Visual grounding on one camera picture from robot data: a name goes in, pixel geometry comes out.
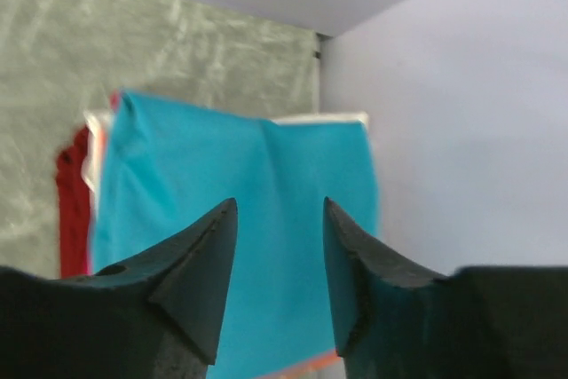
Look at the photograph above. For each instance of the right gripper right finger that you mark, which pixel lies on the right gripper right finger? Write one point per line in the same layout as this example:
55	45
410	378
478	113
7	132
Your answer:
393	318

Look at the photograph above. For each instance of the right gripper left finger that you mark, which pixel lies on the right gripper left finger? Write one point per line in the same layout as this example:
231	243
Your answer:
157	314

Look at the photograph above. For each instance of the teal t shirt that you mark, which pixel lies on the teal t shirt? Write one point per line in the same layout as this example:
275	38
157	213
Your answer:
266	201

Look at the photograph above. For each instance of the dark red folded t shirt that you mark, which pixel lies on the dark red folded t shirt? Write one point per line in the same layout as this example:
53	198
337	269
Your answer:
74	207

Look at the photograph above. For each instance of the white folded t shirt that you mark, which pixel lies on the white folded t shirt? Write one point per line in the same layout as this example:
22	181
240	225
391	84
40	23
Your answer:
361	117

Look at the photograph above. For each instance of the pink folded t shirt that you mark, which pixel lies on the pink folded t shirt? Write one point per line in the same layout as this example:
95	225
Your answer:
114	101

